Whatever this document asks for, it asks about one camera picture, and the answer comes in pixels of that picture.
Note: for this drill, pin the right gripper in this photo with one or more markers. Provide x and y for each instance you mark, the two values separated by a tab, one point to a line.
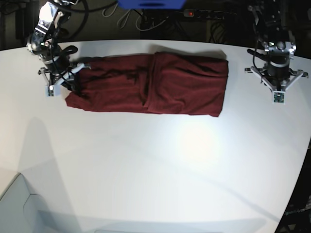
67	78

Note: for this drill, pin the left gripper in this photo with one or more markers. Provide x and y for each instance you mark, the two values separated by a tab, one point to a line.
278	78

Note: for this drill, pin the dark red t-shirt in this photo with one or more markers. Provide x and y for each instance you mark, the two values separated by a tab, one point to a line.
159	83

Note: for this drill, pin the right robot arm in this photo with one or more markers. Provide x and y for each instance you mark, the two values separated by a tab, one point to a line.
48	32

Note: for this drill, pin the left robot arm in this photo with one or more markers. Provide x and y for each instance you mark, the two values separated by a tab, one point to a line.
275	47

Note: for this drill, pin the black power strip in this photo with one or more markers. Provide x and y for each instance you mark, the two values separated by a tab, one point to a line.
207	14

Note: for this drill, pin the blue box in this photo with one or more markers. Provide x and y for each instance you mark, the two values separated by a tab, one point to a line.
151	4

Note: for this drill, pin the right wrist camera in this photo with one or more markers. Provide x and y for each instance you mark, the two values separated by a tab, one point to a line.
53	90

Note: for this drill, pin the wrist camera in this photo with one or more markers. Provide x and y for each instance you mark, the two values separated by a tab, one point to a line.
53	90
278	97

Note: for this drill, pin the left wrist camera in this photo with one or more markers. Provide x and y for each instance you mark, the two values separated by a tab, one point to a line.
278	97

